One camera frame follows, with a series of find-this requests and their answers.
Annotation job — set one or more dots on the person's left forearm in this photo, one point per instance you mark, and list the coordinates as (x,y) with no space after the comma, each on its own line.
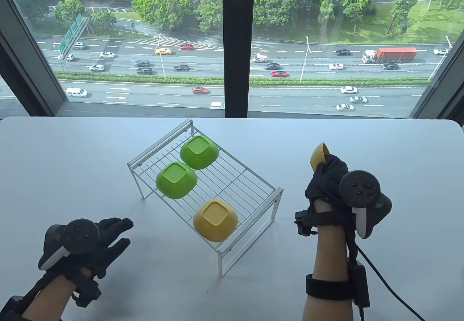
(47,299)

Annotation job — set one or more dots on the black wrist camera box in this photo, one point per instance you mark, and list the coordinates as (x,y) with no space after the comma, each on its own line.
(359,284)
(11,310)

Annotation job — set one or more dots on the person's right hand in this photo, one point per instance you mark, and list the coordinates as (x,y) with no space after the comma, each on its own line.
(326,183)

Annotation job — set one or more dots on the black round tracking controller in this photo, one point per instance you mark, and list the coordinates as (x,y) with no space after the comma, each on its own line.
(79,234)
(359,188)

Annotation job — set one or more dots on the black window frame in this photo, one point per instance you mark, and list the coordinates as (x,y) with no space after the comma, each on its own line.
(239,45)

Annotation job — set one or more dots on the person's right forearm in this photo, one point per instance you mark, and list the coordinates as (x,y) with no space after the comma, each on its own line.
(330,255)

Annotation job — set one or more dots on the person's left hand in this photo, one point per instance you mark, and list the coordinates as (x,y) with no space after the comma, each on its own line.
(114,226)

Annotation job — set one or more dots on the green small dish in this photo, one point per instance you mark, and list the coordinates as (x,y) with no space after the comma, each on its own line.
(199,152)
(175,179)

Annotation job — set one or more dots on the yellow small dish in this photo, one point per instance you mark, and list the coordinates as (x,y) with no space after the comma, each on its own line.
(318,156)
(215,219)

